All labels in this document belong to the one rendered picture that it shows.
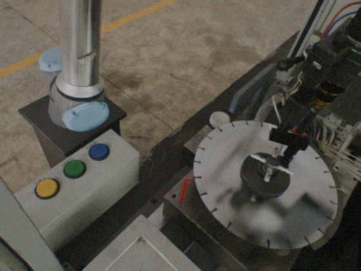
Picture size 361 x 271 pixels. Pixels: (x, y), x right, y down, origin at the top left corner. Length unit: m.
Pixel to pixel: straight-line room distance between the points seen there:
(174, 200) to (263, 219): 0.22
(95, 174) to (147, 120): 1.32
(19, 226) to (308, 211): 0.54
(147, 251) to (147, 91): 1.68
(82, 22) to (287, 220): 0.58
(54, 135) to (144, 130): 1.02
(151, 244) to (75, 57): 0.43
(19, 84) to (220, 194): 1.93
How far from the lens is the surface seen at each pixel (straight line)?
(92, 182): 0.70
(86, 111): 0.76
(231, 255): 0.71
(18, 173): 1.87
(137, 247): 0.63
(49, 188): 0.70
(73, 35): 0.67
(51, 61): 0.88
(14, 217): 0.41
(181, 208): 0.72
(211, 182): 0.65
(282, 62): 0.53
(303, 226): 0.68
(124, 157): 0.73
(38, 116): 1.06
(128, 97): 2.15
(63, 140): 0.97
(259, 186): 0.67
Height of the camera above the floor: 1.50
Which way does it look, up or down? 50 degrees down
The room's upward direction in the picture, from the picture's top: 11 degrees clockwise
